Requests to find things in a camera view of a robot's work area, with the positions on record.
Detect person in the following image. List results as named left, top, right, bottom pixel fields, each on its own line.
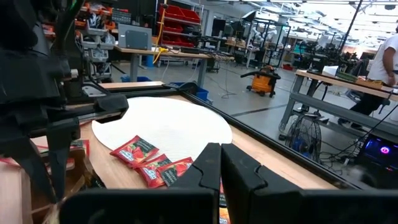
left=337, top=26, right=398, bottom=130

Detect black computer tower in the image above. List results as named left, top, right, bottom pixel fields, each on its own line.
left=354, top=133, right=398, bottom=187

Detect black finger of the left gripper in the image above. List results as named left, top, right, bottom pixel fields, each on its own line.
left=45, top=119, right=81, bottom=202
left=0, top=136, right=57, bottom=203

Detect blue plastic bin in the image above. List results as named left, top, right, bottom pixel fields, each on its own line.
left=170, top=81, right=210, bottom=102

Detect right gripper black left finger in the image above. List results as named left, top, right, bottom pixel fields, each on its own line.
left=169, top=142, right=222, bottom=192

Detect black robot workcell frame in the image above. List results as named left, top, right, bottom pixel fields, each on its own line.
left=245, top=17, right=292, bottom=68

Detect wooden three-compartment tray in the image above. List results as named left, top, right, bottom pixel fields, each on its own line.
left=29, top=147, right=106, bottom=224

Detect grey equipment case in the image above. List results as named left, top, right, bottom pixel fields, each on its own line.
left=117, top=23, right=153, bottom=50

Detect red strawberry tea sachet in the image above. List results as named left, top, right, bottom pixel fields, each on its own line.
left=157, top=157, right=194, bottom=187
left=135, top=154, right=174, bottom=190
left=109, top=135, right=160, bottom=169
left=70, top=139, right=91, bottom=158

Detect black floor fan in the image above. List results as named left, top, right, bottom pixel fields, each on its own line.
left=278, top=112, right=324, bottom=162

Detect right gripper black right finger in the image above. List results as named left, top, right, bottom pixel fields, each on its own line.
left=221, top=143, right=302, bottom=224

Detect orange shop vacuum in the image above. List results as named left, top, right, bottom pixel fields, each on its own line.
left=240, top=65, right=282, bottom=98

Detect red shelf bins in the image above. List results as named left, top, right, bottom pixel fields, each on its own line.
left=158, top=3, right=202, bottom=49

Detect beige vanilla tea sachet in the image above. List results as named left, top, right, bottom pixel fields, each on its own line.
left=30, top=198, right=68, bottom=224

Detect wooden workbench grey legs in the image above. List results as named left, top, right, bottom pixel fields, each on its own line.
left=113, top=45, right=236, bottom=90
left=278, top=68, right=398, bottom=144

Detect grey parts drawer rack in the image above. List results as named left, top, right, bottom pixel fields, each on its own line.
left=76, top=12, right=116, bottom=78

